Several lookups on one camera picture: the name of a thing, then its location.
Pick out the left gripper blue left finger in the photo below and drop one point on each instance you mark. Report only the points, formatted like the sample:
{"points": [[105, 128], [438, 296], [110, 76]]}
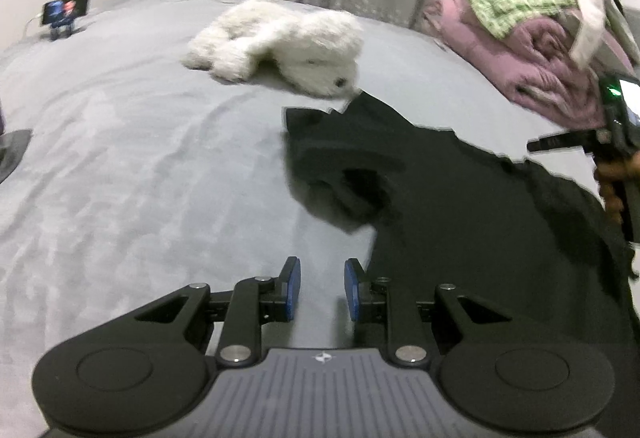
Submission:
{"points": [[288, 289]]}

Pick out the pink rolled quilt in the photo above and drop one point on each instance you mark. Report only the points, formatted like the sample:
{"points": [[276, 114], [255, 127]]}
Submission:
{"points": [[530, 67]]}

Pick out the white plush dog toy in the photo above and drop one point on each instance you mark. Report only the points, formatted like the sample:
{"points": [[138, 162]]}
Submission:
{"points": [[316, 51]]}

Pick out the black t-shirt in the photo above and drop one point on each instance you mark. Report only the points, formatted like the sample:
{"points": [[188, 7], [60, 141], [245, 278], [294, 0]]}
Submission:
{"points": [[445, 211]]}

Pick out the grey folded garment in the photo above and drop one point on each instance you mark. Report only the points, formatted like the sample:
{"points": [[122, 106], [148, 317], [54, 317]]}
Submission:
{"points": [[13, 147]]}

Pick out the phone on blue stand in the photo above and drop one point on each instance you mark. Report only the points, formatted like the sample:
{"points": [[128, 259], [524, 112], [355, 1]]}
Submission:
{"points": [[60, 17]]}

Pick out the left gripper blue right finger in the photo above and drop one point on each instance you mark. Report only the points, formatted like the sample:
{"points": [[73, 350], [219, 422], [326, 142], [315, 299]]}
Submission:
{"points": [[357, 290]]}

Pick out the grey pink pillow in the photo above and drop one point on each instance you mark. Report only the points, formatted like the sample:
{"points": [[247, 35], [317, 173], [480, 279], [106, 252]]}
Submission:
{"points": [[609, 54]]}

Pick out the person right hand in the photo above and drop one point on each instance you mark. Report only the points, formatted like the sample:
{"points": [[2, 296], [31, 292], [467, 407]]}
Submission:
{"points": [[612, 173]]}

